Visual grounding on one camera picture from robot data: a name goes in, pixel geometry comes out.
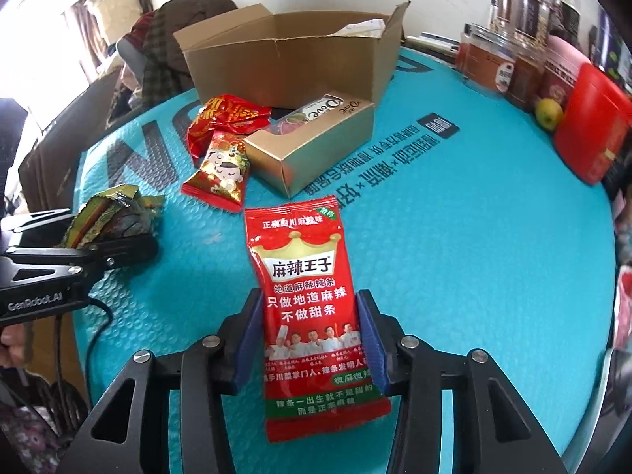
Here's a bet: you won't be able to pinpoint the red cartoon figure candy packet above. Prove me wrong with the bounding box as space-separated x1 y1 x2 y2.
181 131 253 213

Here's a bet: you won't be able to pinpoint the yellow-green lemon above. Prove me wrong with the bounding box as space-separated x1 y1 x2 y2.
535 98 564 132

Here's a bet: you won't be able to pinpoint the white printed snack packet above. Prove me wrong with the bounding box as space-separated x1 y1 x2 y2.
330 18 387 39

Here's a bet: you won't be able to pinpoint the green foil snack packet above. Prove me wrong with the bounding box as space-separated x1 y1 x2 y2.
61 184 167 250

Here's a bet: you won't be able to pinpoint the shiny red yellow-print candy packet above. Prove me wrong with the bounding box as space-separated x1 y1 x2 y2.
186 94 273 162

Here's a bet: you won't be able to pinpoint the gold chocolate box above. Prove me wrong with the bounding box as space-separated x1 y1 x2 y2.
243 90 376 199

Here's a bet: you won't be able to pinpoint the green plaid cloth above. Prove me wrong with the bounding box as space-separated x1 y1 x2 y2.
142 10 199 96

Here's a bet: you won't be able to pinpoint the dark red portrait label jar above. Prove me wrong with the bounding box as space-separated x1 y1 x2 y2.
540 66 576 105

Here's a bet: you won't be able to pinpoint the black cable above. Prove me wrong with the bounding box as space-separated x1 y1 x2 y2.
52 299 117 406

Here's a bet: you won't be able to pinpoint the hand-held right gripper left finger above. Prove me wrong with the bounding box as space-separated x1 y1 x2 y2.
59 287 265 474

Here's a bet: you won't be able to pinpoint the tall jar dark label grains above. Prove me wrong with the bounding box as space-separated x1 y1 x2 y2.
548 0 582 53

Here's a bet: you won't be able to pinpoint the brown powder plastic jar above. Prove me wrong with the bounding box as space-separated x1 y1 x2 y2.
506 52 550 110

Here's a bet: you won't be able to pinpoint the clear-lid brown powder jar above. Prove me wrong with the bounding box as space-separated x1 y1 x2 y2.
457 24 520 96

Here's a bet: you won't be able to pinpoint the grey chair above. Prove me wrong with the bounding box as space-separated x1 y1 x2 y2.
115 38 150 81

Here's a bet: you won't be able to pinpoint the red spicy strip packet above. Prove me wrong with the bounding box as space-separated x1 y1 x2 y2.
244 195 394 444

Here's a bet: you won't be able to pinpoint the brown cardboard box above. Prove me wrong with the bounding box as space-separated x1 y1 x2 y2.
173 1 412 115

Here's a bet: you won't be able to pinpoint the pink bottle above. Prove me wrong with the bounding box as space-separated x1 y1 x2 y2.
542 34 594 77

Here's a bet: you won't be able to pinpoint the red plastic container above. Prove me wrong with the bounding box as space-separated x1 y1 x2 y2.
553 62 632 187

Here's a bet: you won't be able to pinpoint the person's left hand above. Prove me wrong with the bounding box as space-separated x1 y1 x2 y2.
0 325 33 367

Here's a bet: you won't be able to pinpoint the brown curtain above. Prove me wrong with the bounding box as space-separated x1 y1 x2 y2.
63 2 100 86

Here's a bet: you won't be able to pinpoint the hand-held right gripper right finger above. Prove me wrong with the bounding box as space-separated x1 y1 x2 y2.
355 287 568 474

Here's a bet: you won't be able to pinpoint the tall jar dark red label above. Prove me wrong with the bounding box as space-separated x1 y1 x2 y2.
491 0 525 36

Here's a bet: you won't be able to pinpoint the red striped cloth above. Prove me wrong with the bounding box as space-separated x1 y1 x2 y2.
130 12 160 41

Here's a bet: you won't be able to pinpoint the brown quilted coat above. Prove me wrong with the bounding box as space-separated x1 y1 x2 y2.
148 0 244 62

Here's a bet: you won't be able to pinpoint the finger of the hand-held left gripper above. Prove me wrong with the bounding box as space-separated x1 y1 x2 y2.
0 233 160 288
0 209 78 248

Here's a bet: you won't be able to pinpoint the floral patterned clothing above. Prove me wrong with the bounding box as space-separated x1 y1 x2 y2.
0 370 90 474

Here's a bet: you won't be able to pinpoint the brown wooden cabinet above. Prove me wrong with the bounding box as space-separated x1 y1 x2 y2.
24 68 125 209

